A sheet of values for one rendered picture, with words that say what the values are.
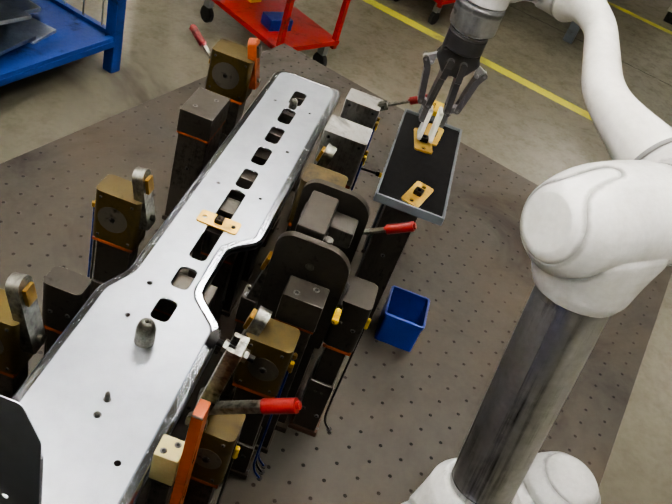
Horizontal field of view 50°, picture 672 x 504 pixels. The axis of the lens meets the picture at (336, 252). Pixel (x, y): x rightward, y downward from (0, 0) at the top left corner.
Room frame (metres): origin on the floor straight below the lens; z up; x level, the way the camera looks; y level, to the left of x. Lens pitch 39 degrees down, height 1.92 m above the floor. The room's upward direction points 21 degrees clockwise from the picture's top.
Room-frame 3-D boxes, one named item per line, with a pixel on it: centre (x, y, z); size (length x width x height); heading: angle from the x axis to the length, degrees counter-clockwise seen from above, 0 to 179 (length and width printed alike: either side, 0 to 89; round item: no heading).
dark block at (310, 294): (0.86, 0.02, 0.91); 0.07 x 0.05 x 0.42; 90
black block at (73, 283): (0.82, 0.42, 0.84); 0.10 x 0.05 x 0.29; 90
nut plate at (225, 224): (1.09, 0.24, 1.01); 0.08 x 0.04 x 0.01; 89
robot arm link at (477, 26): (1.32, -0.09, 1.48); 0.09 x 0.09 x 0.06
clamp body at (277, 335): (0.80, 0.03, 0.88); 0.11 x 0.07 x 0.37; 90
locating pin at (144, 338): (0.75, 0.24, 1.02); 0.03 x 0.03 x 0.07
